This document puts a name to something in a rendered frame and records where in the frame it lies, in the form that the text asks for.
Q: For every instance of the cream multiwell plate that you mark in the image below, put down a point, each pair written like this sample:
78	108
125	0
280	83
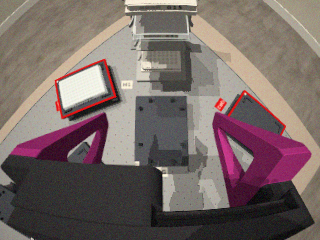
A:
160	7

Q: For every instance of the grey plate hotel rack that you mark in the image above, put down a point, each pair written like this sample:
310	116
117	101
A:
161	46

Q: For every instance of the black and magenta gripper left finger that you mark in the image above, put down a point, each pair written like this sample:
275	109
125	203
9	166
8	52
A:
56	145

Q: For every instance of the white multi-well plate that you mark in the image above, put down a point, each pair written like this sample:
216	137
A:
82	87
161	61

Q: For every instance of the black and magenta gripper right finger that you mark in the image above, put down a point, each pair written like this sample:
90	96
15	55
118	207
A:
276	158

